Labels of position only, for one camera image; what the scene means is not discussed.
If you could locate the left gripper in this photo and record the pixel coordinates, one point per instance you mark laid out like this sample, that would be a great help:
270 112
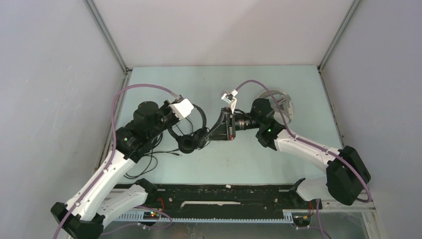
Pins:
165 106

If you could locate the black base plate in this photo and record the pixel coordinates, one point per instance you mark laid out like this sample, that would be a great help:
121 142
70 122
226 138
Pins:
229 201

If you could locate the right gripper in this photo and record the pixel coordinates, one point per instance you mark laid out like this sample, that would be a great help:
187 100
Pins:
225 129

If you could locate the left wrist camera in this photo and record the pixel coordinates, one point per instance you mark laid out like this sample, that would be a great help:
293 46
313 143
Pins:
182 109

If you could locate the white cable duct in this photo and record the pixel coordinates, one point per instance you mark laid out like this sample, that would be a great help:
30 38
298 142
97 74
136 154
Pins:
149 216

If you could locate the black headphones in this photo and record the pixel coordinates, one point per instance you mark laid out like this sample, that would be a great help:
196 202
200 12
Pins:
196 140

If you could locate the aluminium frame rail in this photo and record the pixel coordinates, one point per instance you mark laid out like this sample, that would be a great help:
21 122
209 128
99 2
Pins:
109 40

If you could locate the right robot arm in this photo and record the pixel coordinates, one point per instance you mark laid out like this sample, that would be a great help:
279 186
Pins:
345 172

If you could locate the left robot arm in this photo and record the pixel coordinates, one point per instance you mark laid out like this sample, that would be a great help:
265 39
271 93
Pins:
88 212

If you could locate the white headphones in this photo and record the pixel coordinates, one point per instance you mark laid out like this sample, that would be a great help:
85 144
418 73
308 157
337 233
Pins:
283 108

